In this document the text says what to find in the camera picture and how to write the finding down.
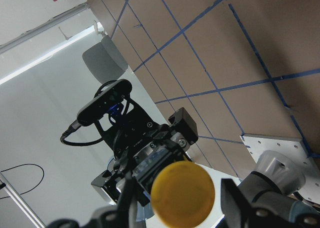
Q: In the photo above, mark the brown paper table cover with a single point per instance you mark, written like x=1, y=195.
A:
x=237, y=66

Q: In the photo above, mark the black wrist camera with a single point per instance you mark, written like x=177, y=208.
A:
x=104, y=102

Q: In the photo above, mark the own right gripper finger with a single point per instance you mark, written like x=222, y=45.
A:
x=238, y=213

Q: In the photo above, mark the yellow push button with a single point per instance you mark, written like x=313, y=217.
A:
x=182, y=195

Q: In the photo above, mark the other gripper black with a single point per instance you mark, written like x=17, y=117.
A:
x=141, y=149

